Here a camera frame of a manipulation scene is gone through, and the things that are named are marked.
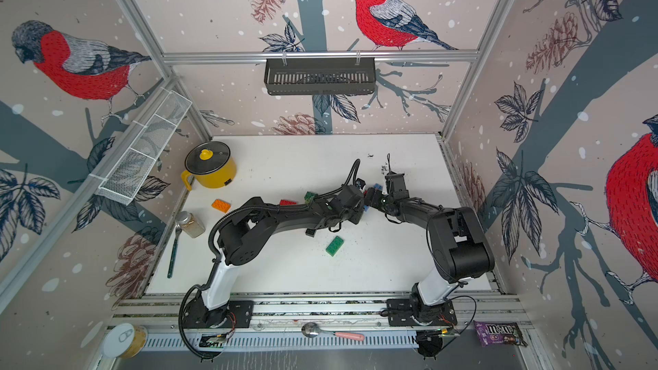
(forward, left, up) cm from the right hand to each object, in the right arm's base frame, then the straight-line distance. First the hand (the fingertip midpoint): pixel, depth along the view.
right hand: (374, 196), depth 97 cm
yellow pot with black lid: (+9, +66, +6) cm, 67 cm away
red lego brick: (-1, +35, -4) cm, 36 cm away
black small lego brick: (-16, +24, 0) cm, 28 cm away
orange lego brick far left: (-5, +60, -1) cm, 60 cm away
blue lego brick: (+5, -2, 0) cm, 5 cm away
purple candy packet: (-43, -30, -1) cm, 52 cm away
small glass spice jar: (-17, +63, +6) cm, 66 cm away
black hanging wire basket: (+42, +23, +27) cm, 55 cm away
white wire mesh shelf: (-8, +83, +19) cm, 86 cm away
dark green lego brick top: (-1, +25, 0) cm, 25 cm away
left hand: (-5, +4, +2) cm, 6 cm away
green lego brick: (-20, +15, -1) cm, 25 cm away
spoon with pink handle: (-44, +20, -4) cm, 48 cm away
